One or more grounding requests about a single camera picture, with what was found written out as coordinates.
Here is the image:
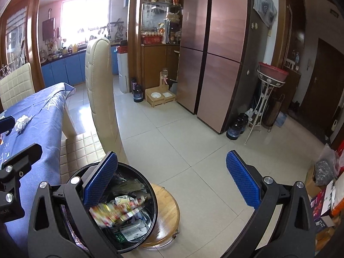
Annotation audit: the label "white tissue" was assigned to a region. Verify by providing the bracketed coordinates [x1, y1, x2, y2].
[15, 115, 31, 133]

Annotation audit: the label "red yellow checkered snack bag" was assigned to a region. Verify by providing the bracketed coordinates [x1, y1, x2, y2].
[89, 196, 147, 228]

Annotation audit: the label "black round trash bin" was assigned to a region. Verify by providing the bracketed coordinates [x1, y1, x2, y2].
[60, 162, 159, 254]

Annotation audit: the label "blue patterned tablecloth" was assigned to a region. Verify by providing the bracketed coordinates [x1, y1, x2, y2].
[1, 83, 75, 257]

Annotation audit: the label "cream chair far middle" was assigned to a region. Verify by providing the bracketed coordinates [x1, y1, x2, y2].
[0, 63, 35, 110]

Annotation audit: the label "cream chair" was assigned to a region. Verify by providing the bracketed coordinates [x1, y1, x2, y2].
[59, 37, 127, 184]
[0, 63, 35, 110]

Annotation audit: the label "blue kitchen cabinets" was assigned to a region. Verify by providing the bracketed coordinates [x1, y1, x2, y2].
[40, 45, 120, 88]

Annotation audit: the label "round wooden stool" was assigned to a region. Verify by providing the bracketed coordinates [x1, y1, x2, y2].
[141, 184, 180, 249]

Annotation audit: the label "dark glass jug near fridge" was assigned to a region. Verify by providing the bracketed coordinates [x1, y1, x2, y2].
[226, 113, 248, 140]

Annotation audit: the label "cream chair right side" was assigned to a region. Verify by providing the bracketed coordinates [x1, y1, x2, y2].
[59, 37, 127, 184]

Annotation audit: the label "dark jug by cabinet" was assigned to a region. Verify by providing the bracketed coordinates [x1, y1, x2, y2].
[131, 77, 143, 103]

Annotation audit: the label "white water dispenser red top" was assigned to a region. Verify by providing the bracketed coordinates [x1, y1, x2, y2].
[117, 46, 130, 93]

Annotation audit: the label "white metal plant stand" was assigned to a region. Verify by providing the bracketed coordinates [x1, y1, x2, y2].
[245, 68, 286, 144]

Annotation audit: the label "red basin on stand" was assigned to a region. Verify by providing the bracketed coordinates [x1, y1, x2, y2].
[259, 62, 289, 82]

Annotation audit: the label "wooden pet feeder stand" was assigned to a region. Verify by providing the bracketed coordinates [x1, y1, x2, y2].
[145, 68, 176, 108]

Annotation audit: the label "wooden display cabinet right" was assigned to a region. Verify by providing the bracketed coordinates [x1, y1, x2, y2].
[128, 0, 184, 89]

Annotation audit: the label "copper pink refrigerator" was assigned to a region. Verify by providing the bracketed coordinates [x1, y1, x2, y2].
[177, 0, 274, 133]

